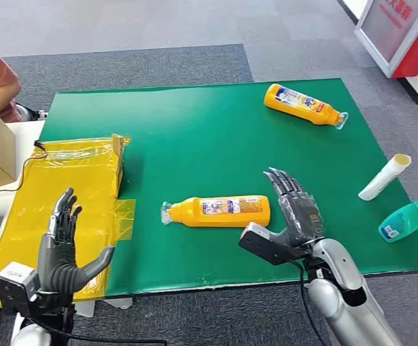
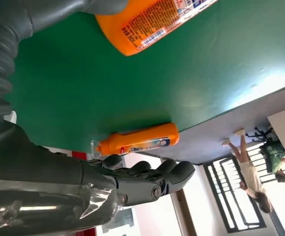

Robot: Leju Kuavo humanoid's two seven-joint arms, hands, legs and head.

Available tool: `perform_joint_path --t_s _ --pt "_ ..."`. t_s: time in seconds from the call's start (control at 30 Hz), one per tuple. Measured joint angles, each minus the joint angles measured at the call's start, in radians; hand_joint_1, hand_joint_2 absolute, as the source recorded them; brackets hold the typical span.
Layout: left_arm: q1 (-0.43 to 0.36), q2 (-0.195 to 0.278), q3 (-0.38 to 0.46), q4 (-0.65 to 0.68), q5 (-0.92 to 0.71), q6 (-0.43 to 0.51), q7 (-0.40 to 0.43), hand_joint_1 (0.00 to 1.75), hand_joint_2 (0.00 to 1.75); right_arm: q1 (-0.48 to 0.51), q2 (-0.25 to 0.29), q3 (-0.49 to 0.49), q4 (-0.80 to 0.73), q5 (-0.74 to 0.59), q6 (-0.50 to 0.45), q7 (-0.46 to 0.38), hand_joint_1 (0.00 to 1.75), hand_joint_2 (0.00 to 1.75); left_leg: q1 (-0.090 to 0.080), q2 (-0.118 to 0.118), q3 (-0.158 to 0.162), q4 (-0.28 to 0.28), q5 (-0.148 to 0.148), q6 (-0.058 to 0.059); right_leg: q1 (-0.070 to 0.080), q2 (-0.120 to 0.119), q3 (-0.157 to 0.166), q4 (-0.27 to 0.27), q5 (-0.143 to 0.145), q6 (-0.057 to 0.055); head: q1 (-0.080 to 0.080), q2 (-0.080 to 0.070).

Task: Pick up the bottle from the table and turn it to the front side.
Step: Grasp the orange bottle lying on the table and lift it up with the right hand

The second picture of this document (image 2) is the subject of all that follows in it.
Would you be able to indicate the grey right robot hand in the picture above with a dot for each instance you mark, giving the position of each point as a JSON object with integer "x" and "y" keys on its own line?
{"x": 34, "y": 182}

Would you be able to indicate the slim orange bottle clear cap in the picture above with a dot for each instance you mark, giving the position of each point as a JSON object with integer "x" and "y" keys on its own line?
{"x": 142, "y": 138}

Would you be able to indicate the green table mat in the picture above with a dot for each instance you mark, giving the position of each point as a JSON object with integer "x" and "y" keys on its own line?
{"x": 83, "y": 81}

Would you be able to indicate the black barred window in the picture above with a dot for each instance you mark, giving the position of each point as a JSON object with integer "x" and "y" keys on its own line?
{"x": 212, "y": 185}

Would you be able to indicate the person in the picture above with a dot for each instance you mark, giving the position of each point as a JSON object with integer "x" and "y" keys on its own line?
{"x": 273, "y": 158}
{"x": 250, "y": 176}

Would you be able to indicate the black office chair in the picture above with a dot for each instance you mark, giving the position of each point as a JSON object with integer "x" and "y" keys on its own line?
{"x": 258, "y": 134}

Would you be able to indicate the wooden door frame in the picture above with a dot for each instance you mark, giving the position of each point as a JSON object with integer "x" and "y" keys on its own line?
{"x": 180, "y": 215}

